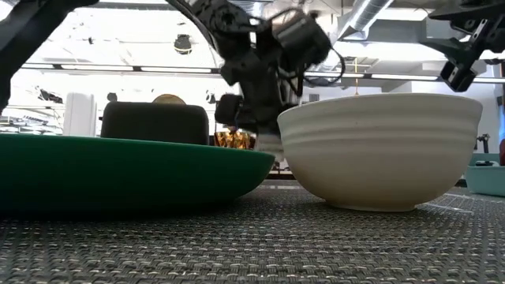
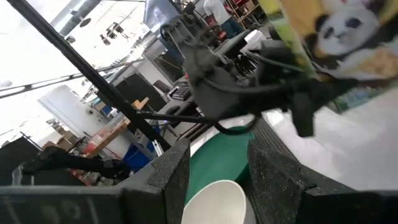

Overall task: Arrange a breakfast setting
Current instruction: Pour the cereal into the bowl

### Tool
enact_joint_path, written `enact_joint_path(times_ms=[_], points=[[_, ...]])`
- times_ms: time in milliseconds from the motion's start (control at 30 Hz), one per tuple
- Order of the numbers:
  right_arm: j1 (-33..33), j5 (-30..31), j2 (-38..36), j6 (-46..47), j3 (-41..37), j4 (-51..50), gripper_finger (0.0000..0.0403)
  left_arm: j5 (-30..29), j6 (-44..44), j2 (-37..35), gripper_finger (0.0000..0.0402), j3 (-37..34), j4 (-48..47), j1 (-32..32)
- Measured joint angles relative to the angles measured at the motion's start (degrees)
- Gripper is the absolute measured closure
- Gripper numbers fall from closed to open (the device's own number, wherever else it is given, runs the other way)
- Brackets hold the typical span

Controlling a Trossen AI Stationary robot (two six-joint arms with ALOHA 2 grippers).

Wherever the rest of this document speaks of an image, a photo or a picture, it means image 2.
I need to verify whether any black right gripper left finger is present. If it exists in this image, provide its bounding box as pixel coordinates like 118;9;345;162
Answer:
116;138;191;224

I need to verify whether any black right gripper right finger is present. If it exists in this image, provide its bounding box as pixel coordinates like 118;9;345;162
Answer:
245;118;355;224

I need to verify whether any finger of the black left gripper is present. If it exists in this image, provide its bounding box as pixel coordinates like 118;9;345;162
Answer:
290;88;317;138
306;77;359;96

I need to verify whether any tall pasta bottle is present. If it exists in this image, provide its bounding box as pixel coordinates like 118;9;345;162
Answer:
257;0;398;114

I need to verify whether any blue plastic bin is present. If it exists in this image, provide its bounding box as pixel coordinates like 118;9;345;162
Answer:
122;141;157;172

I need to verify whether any green plate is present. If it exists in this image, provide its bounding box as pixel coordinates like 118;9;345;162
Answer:
185;126;256;206

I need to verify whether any white ceramic bowl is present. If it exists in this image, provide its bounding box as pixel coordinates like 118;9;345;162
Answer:
181;179;248;224

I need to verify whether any wooden workbench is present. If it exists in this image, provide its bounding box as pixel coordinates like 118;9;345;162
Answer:
82;96;150;158

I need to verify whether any person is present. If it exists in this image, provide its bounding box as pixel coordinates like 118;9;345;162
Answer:
203;0;246;39

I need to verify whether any black keyboard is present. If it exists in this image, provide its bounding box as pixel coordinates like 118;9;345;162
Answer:
169;85;193;102

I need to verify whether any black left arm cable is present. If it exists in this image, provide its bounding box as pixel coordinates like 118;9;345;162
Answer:
201;77;261;137

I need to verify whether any black aluminium table frame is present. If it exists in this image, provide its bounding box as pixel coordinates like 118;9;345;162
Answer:
6;0;172;152

